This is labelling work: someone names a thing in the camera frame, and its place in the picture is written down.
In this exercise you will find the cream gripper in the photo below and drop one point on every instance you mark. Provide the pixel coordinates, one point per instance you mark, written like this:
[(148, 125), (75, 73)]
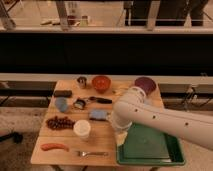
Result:
[(120, 138)]

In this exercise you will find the black eraser block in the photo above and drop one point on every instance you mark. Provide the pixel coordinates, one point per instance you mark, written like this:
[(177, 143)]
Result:
[(62, 93)]

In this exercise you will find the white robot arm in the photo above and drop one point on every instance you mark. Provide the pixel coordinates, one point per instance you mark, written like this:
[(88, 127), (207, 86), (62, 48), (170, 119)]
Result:
[(131, 108)]

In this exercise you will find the red bowl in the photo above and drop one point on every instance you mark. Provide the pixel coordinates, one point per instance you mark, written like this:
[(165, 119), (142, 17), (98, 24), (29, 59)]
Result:
[(101, 83)]

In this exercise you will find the purple bowl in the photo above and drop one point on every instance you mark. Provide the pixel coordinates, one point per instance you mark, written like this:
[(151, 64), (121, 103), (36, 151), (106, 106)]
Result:
[(146, 83)]

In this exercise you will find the green plastic tray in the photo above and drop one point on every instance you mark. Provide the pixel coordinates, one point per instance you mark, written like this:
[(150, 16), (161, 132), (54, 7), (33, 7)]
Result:
[(149, 147)]

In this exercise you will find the blue sponge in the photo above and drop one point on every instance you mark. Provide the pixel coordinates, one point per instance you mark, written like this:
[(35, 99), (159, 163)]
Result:
[(97, 114)]

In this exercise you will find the white paper cup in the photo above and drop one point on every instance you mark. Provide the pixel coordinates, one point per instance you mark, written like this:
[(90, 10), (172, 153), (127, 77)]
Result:
[(82, 129)]

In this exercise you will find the metal fork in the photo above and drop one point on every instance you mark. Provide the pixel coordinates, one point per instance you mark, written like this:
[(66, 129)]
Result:
[(86, 153)]

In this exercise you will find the wooden table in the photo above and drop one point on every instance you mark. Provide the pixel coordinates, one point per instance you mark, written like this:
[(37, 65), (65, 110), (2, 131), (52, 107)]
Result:
[(101, 136)]

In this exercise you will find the banana peel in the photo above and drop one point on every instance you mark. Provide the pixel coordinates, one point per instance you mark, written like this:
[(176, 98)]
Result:
[(119, 91)]

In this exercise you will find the small black tape roll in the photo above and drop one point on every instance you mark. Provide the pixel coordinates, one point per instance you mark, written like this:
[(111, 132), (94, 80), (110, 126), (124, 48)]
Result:
[(79, 104)]

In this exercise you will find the bunch of dark grapes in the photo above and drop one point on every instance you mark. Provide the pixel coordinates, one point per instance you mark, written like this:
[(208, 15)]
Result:
[(59, 123)]

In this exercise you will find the metal cup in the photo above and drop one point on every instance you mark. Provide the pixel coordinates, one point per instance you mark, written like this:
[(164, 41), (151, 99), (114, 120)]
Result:
[(82, 82)]

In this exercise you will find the red sausage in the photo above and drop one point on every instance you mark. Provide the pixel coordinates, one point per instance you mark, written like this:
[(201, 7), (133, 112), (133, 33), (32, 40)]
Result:
[(51, 146)]

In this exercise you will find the black handled tool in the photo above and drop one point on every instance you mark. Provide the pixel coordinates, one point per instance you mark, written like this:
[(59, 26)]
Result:
[(99, 100)]

